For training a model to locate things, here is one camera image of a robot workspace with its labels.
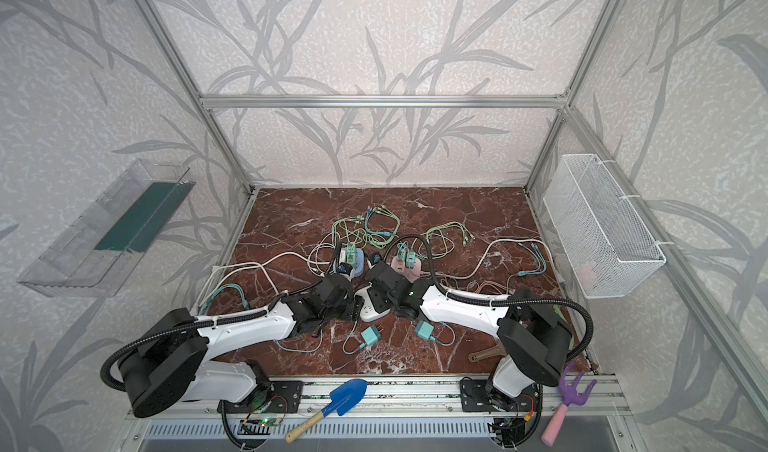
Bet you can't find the brown toy rake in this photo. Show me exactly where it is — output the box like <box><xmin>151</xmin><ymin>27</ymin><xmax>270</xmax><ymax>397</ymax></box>
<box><xmin>468</xmin><ymin>344</ymin><xmax>506</xmax><ymax>363</ymax></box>

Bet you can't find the white power socket cube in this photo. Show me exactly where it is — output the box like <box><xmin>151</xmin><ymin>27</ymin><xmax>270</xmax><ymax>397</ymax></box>
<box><xmin>355</xmin><ymin>288</ymin><xmax>391</xmax><ymax>323</ymax></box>

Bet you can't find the white power cord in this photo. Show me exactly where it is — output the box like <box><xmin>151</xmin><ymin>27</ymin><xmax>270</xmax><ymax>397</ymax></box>
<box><xmin>188</xmin><ymin>250</ymin><xmax>337</xmax><ymax>321</ymax></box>
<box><xmin>443</xmin><ymin>237</ymin><xmax>556</xmax><ymax>285</ymax></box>

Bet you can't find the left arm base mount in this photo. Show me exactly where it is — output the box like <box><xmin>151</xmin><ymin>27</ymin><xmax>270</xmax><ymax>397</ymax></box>
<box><xmin>243</xmin><ymin>380</ymin><xmax>304</xmax><ymax>414</ymax></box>

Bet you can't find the teal charging cable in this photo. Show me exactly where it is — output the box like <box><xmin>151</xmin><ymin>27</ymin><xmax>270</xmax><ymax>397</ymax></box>
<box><xmin>362</xmin><ymin>204</ymin><xmax>402</xmax><ymax>250</ymax></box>

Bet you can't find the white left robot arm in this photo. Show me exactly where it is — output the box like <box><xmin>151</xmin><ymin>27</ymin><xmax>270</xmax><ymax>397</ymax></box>
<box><xmin>100</xmin><ymin>273</ymin><xmax>355</xmax><ymax>418</ymax></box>

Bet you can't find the pink power socket cube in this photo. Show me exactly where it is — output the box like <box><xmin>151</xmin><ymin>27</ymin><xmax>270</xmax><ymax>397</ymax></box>
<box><xmin>390</xmin><ymin>256</ymin><xmax>422</xmax><ymax>283</ymax></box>

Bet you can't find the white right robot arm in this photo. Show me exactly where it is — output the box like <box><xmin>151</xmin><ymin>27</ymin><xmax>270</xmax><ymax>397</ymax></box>
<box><xmin>356</xmin><ymin>262</ymin><xmax>595</xmax><ymax>398</ymax></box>

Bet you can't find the teal charger plug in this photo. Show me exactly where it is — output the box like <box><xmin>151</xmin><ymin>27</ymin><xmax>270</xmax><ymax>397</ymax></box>
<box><xmin>415</xmin><ymin>321</ymin><xmax>435</xmax><ymax>341</ymax></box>
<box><xmin>361</xmin><ymin>325</ymin><xmax>381</xmax><ymax>347</ymax></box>

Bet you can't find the teal cable on right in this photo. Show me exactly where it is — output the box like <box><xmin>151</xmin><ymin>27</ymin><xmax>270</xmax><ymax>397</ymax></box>
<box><xmin>506</xmin><ymin>241</ymin><xmax>548</xmax><ymax>279</ymax></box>

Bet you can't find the purple toy rake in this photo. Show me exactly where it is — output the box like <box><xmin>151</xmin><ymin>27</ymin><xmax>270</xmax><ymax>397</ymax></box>
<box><xmin>541</xmin><ymin>363</ymin><xmax>597</xmax><ymax>447</ymax></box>

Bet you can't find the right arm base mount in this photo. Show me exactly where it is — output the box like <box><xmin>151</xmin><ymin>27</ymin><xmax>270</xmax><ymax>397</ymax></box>
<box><xmin>459</xmin><ymin>377</ymin><xmax>539</xmax><ymax>414</ymax></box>

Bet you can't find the teal cable on left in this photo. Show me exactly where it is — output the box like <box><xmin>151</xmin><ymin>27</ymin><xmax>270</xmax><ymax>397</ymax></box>
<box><xmin>197</xmin><ymin>283</ymin><xmax>252</xmax><ymax>315</ymax></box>

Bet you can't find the green plug in pink socket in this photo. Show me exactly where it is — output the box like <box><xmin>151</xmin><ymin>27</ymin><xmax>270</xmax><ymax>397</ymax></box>
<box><xmin>396</xmin><ymin>241</ymin><xmax>417</xmax><ymax>269</ymax></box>

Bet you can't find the clear plastic wall bin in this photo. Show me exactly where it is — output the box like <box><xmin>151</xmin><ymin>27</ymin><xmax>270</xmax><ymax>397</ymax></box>
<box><xmin>18</xmin><ymin>159</ymin><xmax>196</xmax><ymax>298</ymax></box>

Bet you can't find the light green multi-head cable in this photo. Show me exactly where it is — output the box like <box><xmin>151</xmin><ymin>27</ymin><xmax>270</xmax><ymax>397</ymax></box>
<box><xmin>416</xmin><ymin>220</ymin><xmax>476</xmax><ymax>258</ymax></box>

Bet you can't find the blue toy shovel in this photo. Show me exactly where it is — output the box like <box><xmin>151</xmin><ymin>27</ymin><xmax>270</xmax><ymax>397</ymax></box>
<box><xmin>285</xmin><ymin>379</ymin><xmax>368</xmax><ymax>444</ymax></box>

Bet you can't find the left white power cord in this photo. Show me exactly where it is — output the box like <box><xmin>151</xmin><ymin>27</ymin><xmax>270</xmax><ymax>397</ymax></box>
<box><xmin>188</xmin><ymin>250</ymin><xmax>337</xmax><ymax>321</ymax></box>

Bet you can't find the blue power socket cube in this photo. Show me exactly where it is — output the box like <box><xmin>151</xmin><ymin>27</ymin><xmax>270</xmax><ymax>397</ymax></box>
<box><xmin>335</xmin><ymin>243</ymin><xmax>366</xmax><ymax>279</ymax></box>

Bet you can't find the white wire basket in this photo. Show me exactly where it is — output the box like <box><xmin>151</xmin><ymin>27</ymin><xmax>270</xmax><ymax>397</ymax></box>
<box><xmin>543</xmin><ymin>154</ymin><xmax>666</xmax><ymax>299</ymax></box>

